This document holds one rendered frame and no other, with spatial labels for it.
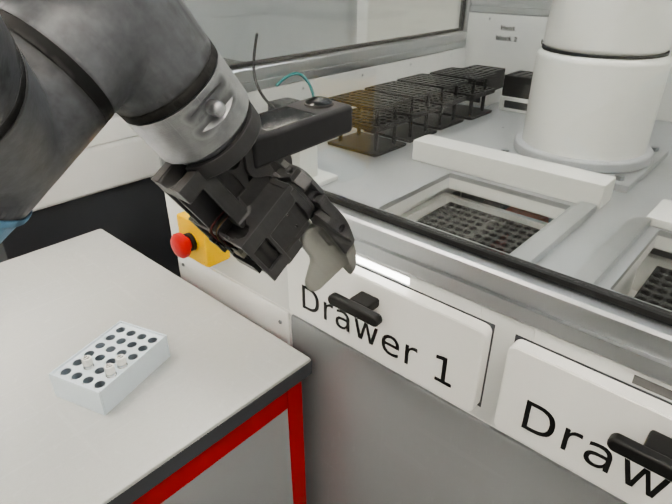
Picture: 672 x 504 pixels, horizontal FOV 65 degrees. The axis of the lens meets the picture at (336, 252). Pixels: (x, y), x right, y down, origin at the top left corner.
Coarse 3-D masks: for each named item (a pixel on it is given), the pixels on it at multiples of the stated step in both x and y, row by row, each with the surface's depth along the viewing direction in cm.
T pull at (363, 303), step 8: (328, 296) 62; (336, 296) 62; (360, 296) 62; (368, 296) 62; (336, 304) 61; (344, 304) 60; (352, 304) 60; (360, 304) 60; (368, 304) 60; (376, 304) 61; (352, 312) 60; (360, 312) 59; (368, 312) 59; (376, 312) 59; (368, 320) 59; (376, 320) 58
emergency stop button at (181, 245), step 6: (174, 234) 80; (180, 234) 79; (174, 240) 79; (180, 240) 79; (186, 240) 79; (174, 246) 80; (180, 246) 79; (186, 246) 79; (174, 252) 81; (180, 252) 79; (186, 252) 79
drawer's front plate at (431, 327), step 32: (288, 288) 73; (352, 288) 64; (384, 288) 60; (320, 320) 71; (352, 320) 66; (384, 320) 62; (416, 320) 59; (448, 320) 55; (384, 352) 64; (448, 352) 57; (480, 352) 54; (480, 384) 57
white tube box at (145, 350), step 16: (112, 336) 74; (128, 336) 74; (144, 336) 75; (160, 336) 74; (80, 352) 71; (96, 352) 71; (112, 352) 71; (128, 352) 71; (144, 352) 70; (160, 352) 73; (64, 368) 68; (80, 368) 68; (96, 368) 68; (128, 368) 68; (144, 368) 71; (64, 384) 66; (80, 384) 65; (96, 384) 66; (112, 384) 66; (128, 384) 68; (80, 400) 66; (96, 400) 65; (112, 400) 66
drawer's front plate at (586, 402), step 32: (512, 352) 51; (544, 352) 50; (512, 384) 53; (544, 384) 50; (576, 384) 48; (608, 384) 46; (512, 416) 54; (544, 416) 52; (576, 416) 49; (608, 416) 47; (640, 416) 45; (544, 448) 53; (576, 448) 50; (608, 448) 48; (608, 480) 49; (640, 480) 47
